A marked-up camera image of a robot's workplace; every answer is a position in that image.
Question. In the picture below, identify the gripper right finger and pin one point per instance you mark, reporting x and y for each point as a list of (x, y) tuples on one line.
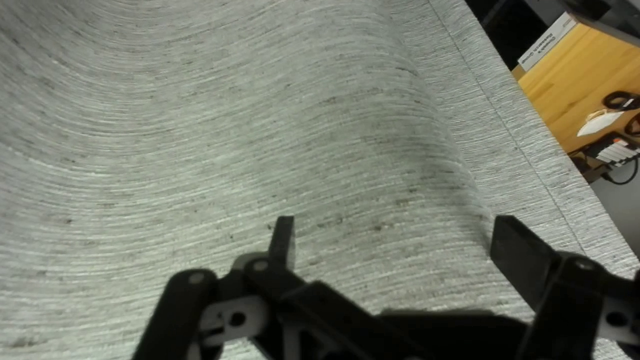
[(550, 280)]

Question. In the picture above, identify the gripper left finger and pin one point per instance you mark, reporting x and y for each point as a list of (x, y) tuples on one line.
[(280, 295)]

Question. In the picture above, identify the wooden desk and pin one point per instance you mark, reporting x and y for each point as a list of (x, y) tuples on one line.
[(580, 85)]

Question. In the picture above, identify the white label sign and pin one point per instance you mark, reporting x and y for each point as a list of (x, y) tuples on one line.
[(547, 41)]

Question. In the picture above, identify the white paper sheet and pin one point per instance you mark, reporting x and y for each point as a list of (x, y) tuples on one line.
[(599, 122)]

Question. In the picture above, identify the white power strip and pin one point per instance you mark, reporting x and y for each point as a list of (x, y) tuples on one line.
[(616, 150)]

